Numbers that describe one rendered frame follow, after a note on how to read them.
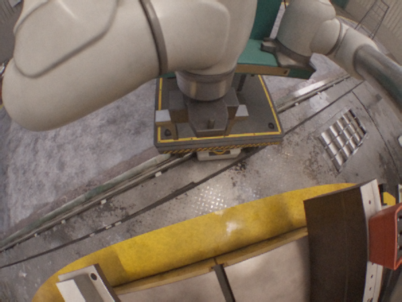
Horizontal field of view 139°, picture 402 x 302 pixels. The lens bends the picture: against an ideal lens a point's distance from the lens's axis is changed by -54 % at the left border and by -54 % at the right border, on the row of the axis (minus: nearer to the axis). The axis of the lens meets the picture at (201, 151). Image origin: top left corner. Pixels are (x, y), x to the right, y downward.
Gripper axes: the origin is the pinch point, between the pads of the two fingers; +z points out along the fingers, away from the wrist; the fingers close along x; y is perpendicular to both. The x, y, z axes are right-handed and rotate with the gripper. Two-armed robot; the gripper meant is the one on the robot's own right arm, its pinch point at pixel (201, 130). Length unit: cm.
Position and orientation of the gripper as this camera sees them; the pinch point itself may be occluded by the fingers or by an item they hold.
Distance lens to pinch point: 42.3
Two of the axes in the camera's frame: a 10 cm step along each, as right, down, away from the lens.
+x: -9.9, 0.8, -0.6
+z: -0.3, 3.6, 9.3
